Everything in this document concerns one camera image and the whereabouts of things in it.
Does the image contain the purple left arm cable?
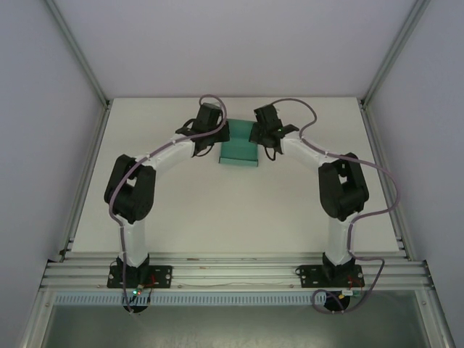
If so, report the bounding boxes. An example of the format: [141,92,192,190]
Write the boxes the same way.
[109,94,228,315]

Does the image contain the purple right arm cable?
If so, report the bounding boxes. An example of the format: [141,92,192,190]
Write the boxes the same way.
[271,98,403,315]

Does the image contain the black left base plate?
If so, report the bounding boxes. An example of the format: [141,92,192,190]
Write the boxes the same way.
[107,265,173,289]

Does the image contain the aluminium mounting rail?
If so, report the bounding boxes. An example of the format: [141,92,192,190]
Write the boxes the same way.
[39,252,434,291]

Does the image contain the aluminium side rail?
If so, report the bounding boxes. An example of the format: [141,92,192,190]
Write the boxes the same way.
[57,103,112,262]
[360,101,414,261]

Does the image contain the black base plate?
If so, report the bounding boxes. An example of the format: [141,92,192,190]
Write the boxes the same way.
[295,264,365,289]
[107,265,173,289]

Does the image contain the slotted grey cable duct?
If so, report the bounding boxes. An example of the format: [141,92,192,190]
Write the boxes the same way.
[54,293,363,306]

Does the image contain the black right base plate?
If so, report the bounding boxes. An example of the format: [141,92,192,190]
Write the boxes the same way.
[295,264,365,289]

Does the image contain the aluminium frame post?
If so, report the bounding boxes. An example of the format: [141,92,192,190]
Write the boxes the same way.
[45,0,111,108]
[360,0,432,106]

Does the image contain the teal paper box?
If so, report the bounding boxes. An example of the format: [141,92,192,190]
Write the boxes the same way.
[218,118,259,168]

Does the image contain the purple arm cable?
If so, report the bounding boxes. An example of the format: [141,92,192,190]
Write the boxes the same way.
[271,98,403,315]
[109,94,228,315]

